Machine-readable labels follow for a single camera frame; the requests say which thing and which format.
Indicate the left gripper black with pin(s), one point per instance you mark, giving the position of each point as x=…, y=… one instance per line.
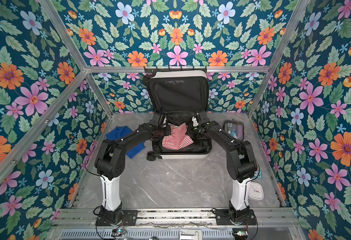
x=167, y=130

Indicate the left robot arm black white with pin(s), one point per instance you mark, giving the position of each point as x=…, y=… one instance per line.
x=110, y=164

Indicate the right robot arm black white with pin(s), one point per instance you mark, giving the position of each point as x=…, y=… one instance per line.
x=240, y=161

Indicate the red white striped shirt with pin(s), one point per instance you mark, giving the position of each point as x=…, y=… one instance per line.
x=178, y=138

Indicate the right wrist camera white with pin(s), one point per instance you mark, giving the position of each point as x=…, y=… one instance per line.
x=195, y=122

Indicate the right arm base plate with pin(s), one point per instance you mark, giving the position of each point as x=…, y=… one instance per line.
x=226, y=217

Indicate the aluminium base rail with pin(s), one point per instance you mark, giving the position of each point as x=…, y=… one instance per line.
x=180, y=217

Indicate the clear toiletry pouch black trim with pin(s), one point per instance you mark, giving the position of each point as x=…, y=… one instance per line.
x=235, y=129

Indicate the black coat hook rack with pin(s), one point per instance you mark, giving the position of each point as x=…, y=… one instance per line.
x=174, y=69

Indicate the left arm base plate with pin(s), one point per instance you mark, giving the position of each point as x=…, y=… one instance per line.
x=116, y=218

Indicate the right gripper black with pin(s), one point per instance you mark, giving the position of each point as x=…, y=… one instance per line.
x=192, y=127

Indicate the white black suitcase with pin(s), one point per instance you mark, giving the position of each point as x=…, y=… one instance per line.
x=179, y=96

